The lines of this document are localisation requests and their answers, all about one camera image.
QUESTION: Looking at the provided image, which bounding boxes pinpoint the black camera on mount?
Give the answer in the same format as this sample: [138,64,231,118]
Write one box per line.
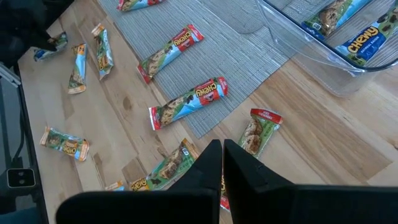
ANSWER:
[6,167,37,189]

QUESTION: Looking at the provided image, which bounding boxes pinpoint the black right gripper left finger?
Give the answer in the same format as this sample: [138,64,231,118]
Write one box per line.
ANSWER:
[55,139,223,224]

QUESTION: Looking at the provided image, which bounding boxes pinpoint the grey woven placemat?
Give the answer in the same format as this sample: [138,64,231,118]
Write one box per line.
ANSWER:
[96,0,295,139]

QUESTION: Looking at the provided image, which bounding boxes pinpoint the red Chewy granola bar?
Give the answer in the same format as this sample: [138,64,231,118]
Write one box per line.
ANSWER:
[116,0,163,12]
[137,24,205,85]
[220,108,284,212]
[148,77,229,131]

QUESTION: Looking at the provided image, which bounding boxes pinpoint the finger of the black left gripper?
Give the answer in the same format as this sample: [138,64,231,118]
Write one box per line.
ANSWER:
[29,29,59,53]

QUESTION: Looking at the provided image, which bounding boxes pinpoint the silver aluminium bracket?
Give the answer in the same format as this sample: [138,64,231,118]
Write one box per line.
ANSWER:
[0,63,22,88]

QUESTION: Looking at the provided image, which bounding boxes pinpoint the black frame rail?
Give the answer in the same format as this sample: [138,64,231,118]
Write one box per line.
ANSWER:
[0,83,50,224]

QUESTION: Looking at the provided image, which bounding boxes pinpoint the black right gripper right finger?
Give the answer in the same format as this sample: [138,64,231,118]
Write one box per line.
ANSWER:
[224,139,398,224]

